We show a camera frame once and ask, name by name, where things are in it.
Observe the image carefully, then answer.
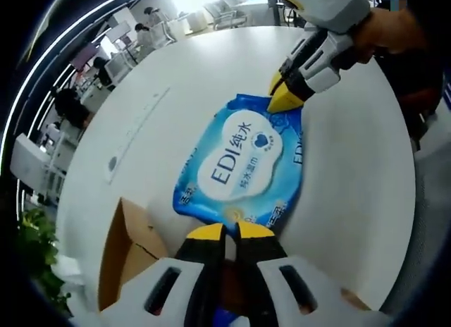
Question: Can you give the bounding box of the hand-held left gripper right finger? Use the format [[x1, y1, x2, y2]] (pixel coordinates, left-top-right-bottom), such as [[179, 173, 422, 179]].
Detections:
[[235, 221, 345, 327]]

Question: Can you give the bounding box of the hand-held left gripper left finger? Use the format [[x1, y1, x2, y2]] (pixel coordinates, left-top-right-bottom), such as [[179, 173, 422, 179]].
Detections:
[[119, 223, 226, 327]]

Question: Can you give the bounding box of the blue floral tissue pack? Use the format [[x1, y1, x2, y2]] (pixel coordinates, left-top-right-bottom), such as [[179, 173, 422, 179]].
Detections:
[[215, 305, 254, 327]]

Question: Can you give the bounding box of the brown cardboard shoe box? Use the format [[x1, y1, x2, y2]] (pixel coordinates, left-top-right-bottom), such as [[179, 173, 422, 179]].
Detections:
[[98, 196, 373, 313]]

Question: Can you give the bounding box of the blue wet wipes soft pack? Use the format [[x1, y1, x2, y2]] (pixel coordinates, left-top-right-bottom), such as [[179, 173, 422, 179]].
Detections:
[[171, 92, 306, 238]]

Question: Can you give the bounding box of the person's right hand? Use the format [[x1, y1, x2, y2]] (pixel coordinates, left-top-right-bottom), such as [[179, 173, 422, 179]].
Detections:
[[351, 8, 402, 65]]

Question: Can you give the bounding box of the person's dark clothing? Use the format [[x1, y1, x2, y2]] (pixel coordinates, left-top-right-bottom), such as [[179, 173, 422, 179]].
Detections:
[[373, 48, 445, 152]]

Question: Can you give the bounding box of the green potted plant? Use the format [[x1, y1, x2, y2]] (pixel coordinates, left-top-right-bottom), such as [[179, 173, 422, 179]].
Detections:
[[17, 206, 84, 310]]

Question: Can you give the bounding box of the white office chair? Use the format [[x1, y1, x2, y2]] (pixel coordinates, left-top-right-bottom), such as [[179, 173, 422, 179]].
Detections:
[[10, 132, 66, 201]]

